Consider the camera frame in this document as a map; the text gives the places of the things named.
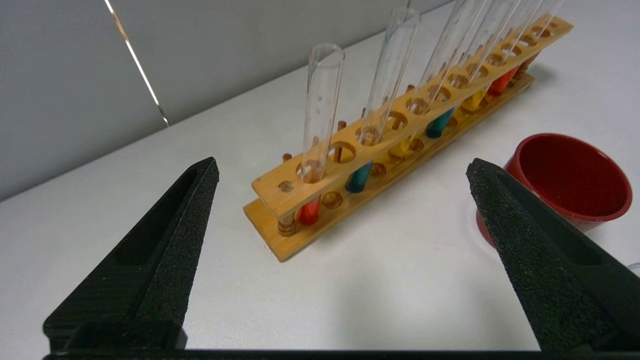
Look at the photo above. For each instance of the red pigment glass test tube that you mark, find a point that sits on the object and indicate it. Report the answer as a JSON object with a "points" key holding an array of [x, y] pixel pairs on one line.
{"points": [[322, 100], [501, 84]]}

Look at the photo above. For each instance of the wooden test tube rack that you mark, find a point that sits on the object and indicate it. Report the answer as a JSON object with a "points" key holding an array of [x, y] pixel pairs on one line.
{"points": [[280, 235]]}

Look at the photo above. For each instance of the dark red plastic cup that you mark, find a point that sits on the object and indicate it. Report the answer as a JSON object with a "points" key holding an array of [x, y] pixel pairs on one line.
{"points": [[570, 175]]}

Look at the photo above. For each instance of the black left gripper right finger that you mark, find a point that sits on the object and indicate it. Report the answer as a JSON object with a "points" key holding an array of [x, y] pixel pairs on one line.
{"points": [[545, 270]]}

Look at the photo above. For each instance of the yellow pigment glass test tube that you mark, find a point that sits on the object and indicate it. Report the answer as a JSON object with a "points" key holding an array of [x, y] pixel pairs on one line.
{"points": [[450, 45], [474, 100]]}

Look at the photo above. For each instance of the clear glass beaker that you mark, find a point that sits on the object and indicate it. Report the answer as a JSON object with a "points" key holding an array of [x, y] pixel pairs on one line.
{"points": [[635, 267]]}

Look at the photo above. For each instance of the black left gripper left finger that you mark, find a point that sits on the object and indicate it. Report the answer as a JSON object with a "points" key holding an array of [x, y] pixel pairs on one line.
{"points": [[165, 260]]}

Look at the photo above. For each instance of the blue pigment glass test tube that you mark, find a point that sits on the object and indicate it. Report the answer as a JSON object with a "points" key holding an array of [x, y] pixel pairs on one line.
{"points": [[439, 124], [390, 70]]}

